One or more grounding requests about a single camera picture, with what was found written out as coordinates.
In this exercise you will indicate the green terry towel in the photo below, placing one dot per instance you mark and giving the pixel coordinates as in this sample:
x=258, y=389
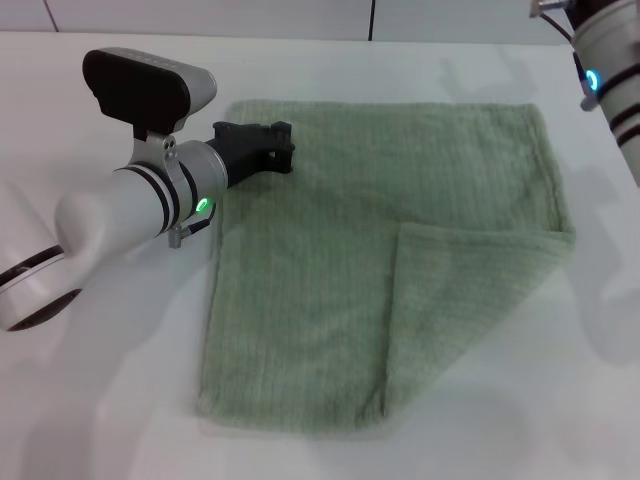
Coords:
x=325, y=260

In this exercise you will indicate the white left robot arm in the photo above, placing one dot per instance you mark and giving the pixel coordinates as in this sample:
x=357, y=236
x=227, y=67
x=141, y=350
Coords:
x=115, y=205

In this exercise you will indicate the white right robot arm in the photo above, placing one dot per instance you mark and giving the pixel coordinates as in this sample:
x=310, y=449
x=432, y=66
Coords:
x=612, y=65

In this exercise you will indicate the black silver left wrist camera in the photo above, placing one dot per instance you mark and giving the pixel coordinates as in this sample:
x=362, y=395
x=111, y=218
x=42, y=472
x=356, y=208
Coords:
x=140, y=90

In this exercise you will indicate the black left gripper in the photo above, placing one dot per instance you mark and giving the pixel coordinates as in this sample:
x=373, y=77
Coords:
x=242, y=147

